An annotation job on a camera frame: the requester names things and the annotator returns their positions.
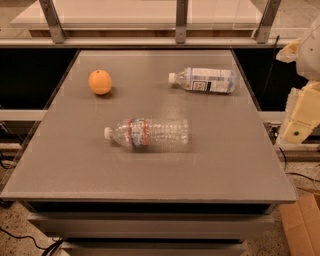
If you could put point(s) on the grey drawer cabinet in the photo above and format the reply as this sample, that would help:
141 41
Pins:
152 227

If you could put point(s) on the metal railing frame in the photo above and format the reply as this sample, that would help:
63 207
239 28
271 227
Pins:
143 23

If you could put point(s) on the brown cardboard box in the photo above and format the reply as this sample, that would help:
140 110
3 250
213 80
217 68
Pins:
301 223

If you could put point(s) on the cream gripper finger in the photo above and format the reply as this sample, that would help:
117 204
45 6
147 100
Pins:
289 53
302 113

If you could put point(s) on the clear bottle with red label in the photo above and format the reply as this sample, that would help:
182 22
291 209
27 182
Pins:
142 132

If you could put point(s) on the clear bottle with white label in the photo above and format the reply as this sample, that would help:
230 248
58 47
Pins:
205 80

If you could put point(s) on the orange fruit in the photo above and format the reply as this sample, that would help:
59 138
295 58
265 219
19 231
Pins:
100 82

